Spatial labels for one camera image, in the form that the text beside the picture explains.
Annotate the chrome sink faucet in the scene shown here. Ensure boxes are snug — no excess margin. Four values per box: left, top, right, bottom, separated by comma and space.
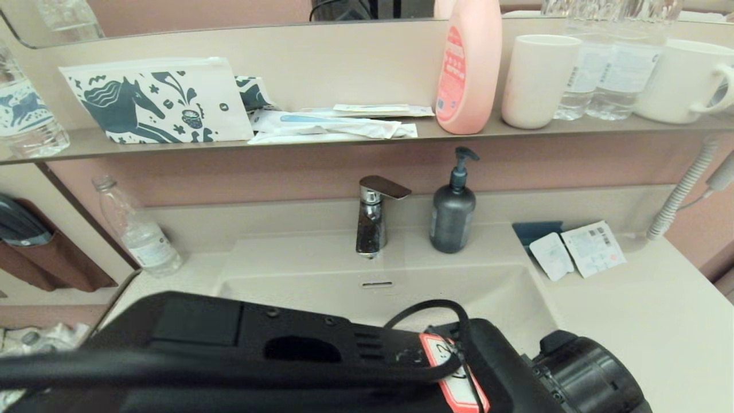
354, 176, 412, 259

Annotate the beige ceramic sink basin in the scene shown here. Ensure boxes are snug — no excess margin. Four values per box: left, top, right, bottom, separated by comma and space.
215, 229, 565, 356

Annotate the dark grey soap dispenser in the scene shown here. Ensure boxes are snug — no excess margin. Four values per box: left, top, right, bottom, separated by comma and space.
429, 147, 481, 255

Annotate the white packet with blue toothbrush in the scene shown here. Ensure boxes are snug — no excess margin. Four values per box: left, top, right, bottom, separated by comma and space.
250, 110, 404, 140

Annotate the plain white toiletry packet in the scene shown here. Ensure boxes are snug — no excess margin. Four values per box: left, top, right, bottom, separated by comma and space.
248, 123, 419, 145

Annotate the flat white toiletry packet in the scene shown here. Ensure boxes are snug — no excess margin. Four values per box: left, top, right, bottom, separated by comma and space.
299, 103, 435, 118

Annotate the folded blue patterned pouch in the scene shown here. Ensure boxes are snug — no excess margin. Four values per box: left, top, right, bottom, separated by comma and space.
236, 75, 280, 112

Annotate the dark blue packet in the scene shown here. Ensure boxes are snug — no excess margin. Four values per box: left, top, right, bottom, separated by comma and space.
512, 221, 564, 255

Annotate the pink lotion bottle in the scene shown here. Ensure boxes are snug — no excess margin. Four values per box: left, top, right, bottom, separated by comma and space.
434, 0, 504, 136

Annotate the small white sachet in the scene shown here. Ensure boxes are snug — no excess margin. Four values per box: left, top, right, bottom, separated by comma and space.
528, 232, 575, 282

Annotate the slim clear plastic bottle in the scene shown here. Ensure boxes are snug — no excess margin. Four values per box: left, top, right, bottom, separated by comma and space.
92, 175, 184, 279

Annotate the white sachet with barcode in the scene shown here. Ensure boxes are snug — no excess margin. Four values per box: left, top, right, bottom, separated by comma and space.
560, 220, 627, 279

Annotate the white horse print pouch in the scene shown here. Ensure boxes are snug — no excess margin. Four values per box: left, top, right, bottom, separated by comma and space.
58, 56, 255, 144

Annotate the clear plastic water bottle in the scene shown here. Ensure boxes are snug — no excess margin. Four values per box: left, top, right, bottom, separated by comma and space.
585, 0, 684, 122
553, 0, 610, 122

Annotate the brown holder pouch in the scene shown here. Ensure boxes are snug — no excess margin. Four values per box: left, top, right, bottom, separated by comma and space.
0, 198, 119, 294

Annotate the dark blue hair dryer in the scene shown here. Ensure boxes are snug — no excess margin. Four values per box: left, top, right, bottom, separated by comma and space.
0, 192, 55, 248

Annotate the shrink-wrapped bottle pack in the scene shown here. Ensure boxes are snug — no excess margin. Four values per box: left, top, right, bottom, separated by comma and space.
0, 321, 92, 409

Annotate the water bottle blue animal label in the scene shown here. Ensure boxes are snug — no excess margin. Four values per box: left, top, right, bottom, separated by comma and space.
0, 40, 71, 158

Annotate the white handset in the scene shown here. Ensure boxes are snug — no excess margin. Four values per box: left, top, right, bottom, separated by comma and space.
704, 149, 734, 194

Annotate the white handleless cup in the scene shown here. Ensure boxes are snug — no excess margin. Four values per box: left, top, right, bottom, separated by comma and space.
501, 34, 583, 130

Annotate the grey wall shelf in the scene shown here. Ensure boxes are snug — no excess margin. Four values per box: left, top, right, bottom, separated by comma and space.
0, 112, 734, 166

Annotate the white coiled hose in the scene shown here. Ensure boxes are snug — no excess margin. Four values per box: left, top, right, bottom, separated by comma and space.
646, 139, 719, 241

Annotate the white mug with handle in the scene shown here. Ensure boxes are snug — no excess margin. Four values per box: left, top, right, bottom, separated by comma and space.
633, 38, 734, 125

